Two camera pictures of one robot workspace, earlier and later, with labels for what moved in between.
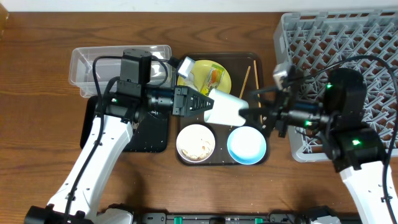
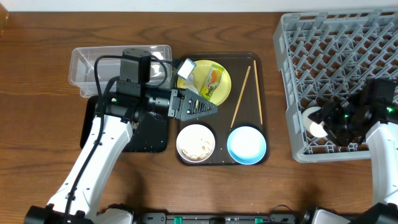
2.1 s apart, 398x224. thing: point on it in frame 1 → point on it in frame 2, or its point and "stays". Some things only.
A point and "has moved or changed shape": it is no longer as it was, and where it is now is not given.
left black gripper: (180, 101) stays
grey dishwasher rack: (316, 44) stays
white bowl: (195, 143) stays
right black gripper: (278, 112) → (337, 119)
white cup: (225, 109) has moved or changed shape
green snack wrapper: (216, 74) stays
